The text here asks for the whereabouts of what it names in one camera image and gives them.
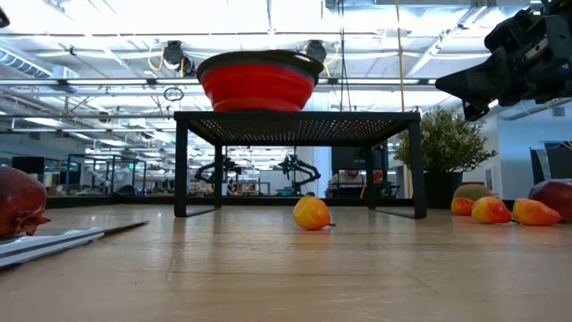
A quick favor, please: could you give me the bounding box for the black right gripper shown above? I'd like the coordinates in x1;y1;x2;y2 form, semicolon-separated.
434;13;572;123

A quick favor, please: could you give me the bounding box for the green mango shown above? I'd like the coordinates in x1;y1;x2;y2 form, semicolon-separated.
452;182;492;203

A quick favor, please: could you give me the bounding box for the small orange red fruit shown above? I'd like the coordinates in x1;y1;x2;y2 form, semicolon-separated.
450;196;475;216

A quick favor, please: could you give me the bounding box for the dark red pomegranate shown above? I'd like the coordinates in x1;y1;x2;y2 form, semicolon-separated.
528;180;572;224
0;165;51;239

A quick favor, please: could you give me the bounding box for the red collapsible bowl grey rim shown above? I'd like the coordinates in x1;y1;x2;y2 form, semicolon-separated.
195;48;325;113

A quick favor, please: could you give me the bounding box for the green potted plant black pot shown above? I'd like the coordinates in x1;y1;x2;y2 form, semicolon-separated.
393;106;498;210

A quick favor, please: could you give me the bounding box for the dark panel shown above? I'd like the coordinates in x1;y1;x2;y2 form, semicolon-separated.
530;145;572;181

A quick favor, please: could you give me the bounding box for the red yellow toy pear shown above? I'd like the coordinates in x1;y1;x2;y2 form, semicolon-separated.
471;195;513;225

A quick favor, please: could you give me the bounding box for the orange pointed toy pear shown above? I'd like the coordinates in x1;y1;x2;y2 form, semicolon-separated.
512;198;562;227

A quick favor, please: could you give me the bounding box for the small black monitor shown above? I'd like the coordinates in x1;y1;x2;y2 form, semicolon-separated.
12;156;46;174

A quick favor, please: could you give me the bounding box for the person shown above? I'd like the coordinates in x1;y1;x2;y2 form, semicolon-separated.
327;168;368;188

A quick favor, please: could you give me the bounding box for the black mesh metal rack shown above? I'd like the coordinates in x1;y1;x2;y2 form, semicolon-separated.
172;110;428;220

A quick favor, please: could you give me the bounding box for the yellow orange toy pear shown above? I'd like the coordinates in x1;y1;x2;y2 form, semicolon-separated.
292;196;336;232

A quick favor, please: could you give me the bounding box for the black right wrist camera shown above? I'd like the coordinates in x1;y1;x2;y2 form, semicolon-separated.
484;6;544;51

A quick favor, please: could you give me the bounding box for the yellow cable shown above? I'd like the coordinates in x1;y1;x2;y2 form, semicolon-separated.
394;0;407;113

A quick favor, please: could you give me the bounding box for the black hanging cable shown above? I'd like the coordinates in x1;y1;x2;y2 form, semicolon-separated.
338;0;352;113

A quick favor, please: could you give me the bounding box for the black ceiling cord reel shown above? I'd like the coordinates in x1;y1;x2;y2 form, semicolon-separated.
162;39;197;78
305;38;329;64

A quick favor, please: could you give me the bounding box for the small hanging cable loop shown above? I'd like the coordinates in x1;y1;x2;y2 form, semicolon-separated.
163;86;185;103

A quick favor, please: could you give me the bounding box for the knife with teal white handle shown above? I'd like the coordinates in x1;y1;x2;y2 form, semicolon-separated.
0;219;151;269

